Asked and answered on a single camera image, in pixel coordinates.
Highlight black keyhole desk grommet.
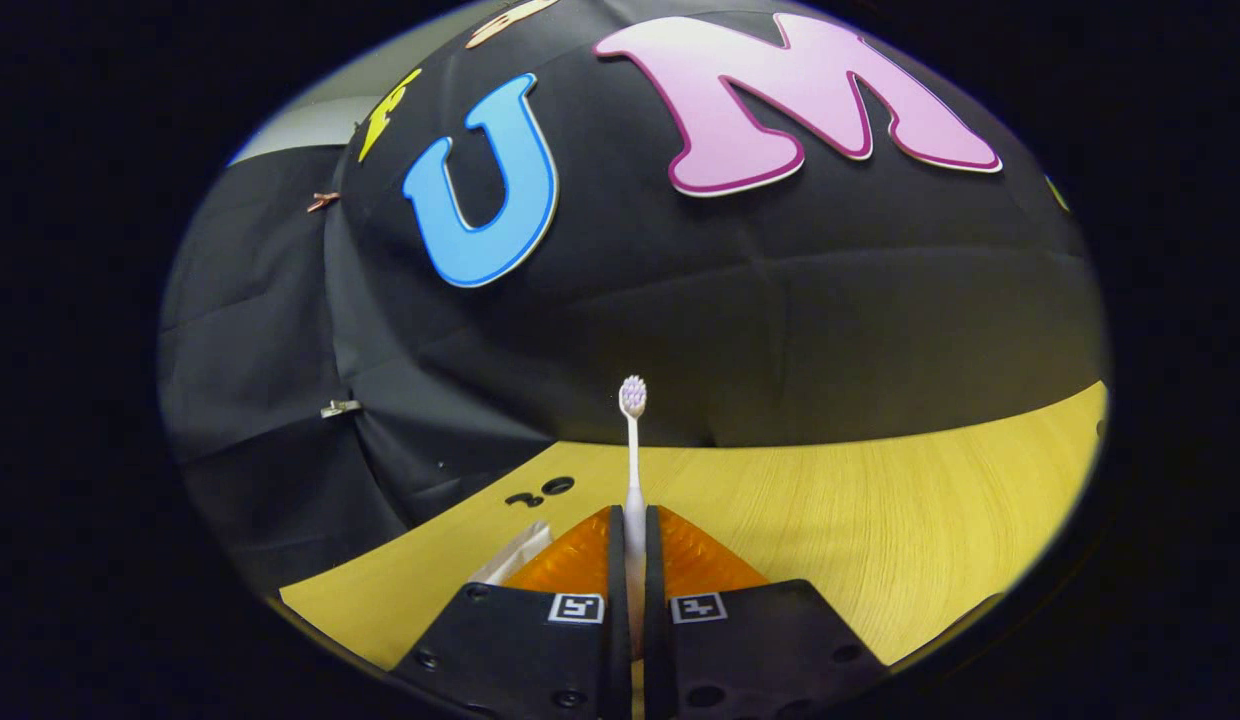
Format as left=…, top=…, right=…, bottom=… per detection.
left=505, top=476, right=576, bottom=508

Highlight pink toothbrush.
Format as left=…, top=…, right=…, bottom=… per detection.
left=619, top=375, right=649, bottom=656

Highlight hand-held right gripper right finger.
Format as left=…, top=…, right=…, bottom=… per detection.
left=643, top=505, right=886, bottom=719

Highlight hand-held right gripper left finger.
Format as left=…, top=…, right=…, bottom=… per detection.
left=390, top=505, right=633, bottom=719

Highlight black backdrop cloth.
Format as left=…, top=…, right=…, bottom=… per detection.
left=158, top=0, right=1111, bottom=591

